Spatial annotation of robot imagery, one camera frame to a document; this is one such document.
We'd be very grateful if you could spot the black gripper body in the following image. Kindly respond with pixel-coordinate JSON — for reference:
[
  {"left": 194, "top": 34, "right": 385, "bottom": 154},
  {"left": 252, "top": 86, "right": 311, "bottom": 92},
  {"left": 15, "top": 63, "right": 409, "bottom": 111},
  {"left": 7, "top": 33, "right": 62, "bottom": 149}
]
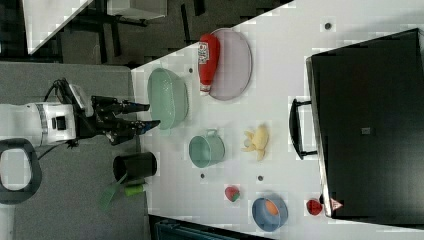
[{"left": 76, "top": 96, "right": 124, "bottom": 146}]

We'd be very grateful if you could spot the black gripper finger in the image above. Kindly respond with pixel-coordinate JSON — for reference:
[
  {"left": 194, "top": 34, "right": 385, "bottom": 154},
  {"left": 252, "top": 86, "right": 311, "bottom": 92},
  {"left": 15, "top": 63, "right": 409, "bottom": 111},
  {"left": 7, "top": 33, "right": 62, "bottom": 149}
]
[
  {"left": 115, "top": 102, "right": 150, "bottom": 114},
  {"left": 117, "top": 120, "right": 161, "bottom": 137}
]

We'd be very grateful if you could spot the yellow plush banana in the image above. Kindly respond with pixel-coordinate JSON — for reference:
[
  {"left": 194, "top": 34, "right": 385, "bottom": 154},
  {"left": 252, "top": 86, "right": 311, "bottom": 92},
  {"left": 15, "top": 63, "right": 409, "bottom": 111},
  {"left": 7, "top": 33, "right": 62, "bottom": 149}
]
[{"left": 242, "top": 124, "right": 269, "bottom": 161}]

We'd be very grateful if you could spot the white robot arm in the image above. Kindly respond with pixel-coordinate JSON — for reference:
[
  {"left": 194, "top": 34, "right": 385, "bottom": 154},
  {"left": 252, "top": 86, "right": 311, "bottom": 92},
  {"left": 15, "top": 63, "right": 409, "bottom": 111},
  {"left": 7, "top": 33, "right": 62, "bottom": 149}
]
[{"left": 1, "top": 96, "right": 161, "bottom": 147}]

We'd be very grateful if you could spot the green mug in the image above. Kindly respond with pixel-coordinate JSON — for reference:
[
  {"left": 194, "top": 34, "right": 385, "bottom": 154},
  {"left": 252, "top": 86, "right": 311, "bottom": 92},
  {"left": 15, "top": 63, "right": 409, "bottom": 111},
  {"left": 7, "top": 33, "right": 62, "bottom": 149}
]
[{"left": 189, "top": 129, "right": 225, "bottom": 168}]

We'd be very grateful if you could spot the green colander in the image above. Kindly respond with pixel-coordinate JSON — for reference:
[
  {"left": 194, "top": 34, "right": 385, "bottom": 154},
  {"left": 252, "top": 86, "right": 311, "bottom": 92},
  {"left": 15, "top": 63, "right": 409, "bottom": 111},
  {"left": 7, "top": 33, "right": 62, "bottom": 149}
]
[{"left": 147, "top": 68, "right": 189, "bottom": 130}]

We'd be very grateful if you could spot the green marker bottle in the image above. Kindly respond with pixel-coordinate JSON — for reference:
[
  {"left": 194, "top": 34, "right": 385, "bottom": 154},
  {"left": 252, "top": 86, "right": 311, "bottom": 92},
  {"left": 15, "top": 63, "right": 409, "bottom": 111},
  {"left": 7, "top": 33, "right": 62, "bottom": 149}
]
[{"left": 124, "top": 184, "right": 148, "bottom": 197}]

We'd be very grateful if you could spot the green spatula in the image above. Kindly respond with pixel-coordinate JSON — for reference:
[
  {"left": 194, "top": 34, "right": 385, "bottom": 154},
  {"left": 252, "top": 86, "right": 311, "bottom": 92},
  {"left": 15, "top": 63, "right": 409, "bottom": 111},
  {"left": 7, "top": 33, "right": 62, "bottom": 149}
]
[{"left": 99, "top": 174, "right": 127, "bottom": 211}]

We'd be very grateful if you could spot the red ketchup bottle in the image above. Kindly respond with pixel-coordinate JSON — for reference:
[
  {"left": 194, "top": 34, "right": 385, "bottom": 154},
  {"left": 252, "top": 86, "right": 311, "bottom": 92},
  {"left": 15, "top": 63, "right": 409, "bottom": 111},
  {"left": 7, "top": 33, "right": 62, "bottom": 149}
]
[{"left": 198, "top": 34, "right": 220, "bottom": 95}]

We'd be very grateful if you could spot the red strawberry toy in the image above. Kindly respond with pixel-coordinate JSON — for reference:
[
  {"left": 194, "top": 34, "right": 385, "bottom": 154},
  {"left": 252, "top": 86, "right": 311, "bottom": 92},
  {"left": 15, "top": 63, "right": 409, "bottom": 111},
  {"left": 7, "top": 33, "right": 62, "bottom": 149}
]
[{"left": 225, "top": 186, "right": 240, "bottom": 202}]

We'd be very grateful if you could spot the purple round plate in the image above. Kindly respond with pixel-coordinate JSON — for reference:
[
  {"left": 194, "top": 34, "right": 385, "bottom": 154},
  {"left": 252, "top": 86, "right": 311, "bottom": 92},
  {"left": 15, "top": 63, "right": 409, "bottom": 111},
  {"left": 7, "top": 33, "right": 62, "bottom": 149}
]
[{"left": 210, "top": 28, "right": 252, "bottom": 101}]

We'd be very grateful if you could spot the blue bowl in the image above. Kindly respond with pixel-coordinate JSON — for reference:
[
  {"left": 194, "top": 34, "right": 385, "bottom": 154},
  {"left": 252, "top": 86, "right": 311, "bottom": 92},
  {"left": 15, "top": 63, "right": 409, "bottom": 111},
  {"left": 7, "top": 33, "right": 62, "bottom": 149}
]
[{"left": 251, "top": 194, "right": 288, "bottom": 232}]

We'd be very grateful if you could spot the orange ball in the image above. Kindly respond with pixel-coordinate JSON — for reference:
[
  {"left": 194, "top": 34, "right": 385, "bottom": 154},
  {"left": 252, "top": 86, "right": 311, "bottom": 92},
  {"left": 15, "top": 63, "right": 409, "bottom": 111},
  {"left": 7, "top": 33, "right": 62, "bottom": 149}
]
[{"left": 265, "top": 200, "right": 279, "bottom": 215}]

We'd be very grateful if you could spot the red toy by oven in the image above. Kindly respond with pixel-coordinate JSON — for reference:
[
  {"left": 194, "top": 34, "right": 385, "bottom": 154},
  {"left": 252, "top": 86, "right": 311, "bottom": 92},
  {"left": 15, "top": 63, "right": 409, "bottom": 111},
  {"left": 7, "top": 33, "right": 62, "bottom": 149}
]
[{"left": 306, "top": 199, "right": 323, "bottom": 216}]

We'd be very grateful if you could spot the black toaster oven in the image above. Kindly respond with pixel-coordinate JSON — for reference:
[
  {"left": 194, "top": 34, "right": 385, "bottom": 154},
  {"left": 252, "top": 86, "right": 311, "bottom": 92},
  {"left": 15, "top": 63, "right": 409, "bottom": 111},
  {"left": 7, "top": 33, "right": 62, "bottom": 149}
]
[{"left": 305, "top": 28, "right": 424, "bottom": 229}]

